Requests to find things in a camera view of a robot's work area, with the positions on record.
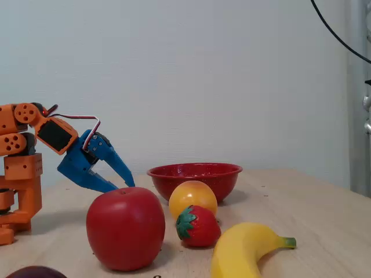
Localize grey metal stand post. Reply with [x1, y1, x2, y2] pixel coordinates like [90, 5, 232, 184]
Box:
[345, 0, 371, 199]

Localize yellow orange toy peach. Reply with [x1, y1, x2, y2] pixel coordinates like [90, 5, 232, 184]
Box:
[168, 180, 219, 221]

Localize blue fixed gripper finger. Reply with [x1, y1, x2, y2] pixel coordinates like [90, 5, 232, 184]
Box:
[86, 170, 119, 193]

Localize red toy strawberry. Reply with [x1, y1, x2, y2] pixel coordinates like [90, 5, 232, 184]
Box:
[176, 204, 222, 248]

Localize dark purple toy plum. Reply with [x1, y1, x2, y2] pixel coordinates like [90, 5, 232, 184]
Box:
[5, 265, 68, 278]

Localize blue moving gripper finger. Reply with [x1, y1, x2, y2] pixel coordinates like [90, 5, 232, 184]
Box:
[88, 132, 136, 188]

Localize red speckled enamel bowl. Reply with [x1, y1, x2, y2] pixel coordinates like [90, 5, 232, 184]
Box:
[147, 162, 243, 204]

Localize white red black servo cable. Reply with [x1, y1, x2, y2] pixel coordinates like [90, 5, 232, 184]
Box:
[43, 104, 101, 152]

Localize yellow toy banana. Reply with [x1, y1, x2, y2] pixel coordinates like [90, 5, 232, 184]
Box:
[210, 222, 297, 278]

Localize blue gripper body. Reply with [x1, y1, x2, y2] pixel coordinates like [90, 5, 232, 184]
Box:
[57, 129, 99, 189]

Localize thin black hanging cable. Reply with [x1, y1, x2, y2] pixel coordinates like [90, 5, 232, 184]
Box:
[310, 0, 371, 65]

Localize red toy apple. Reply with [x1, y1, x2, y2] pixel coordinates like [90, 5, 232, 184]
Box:
[86, 186, 166, 272]

